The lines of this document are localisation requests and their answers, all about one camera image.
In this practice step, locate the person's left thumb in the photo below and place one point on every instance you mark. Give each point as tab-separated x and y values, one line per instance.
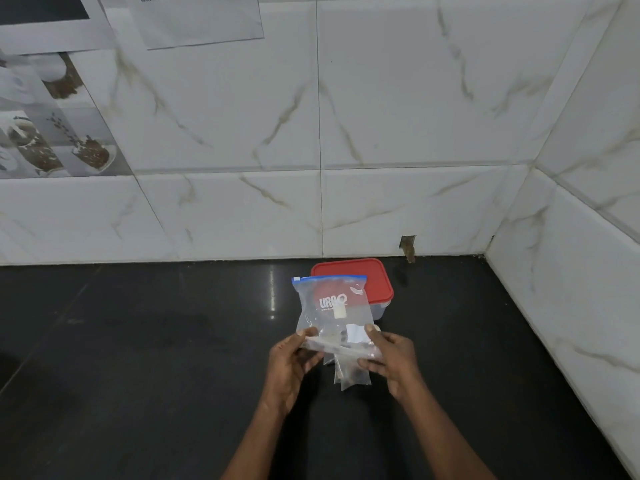
307	337

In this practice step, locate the person's left hand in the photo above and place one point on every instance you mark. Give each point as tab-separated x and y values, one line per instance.
286	368

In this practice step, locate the white paper sheet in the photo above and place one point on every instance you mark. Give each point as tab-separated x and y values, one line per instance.
200	19

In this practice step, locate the red lid plastic container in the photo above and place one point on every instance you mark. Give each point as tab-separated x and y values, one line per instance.
370	282

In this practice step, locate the person's left forearm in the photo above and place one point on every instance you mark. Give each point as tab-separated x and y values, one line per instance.
260	439

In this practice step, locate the small clear plastic bags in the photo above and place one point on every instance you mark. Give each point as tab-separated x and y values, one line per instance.
352	372

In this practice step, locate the clear zip bag blue seal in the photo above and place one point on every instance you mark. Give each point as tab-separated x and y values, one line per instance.
332	314

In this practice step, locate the person's right forearm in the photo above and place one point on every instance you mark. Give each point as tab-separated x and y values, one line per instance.
440	434

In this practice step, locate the food picture poster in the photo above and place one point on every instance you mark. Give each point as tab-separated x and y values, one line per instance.
50	114

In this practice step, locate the person's right thumb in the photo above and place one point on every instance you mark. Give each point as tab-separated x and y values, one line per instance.
375	335

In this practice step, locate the dark picture poster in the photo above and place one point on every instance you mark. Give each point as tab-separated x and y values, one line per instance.
45	19

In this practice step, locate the person's right hand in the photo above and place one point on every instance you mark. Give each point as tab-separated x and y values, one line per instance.
395	364

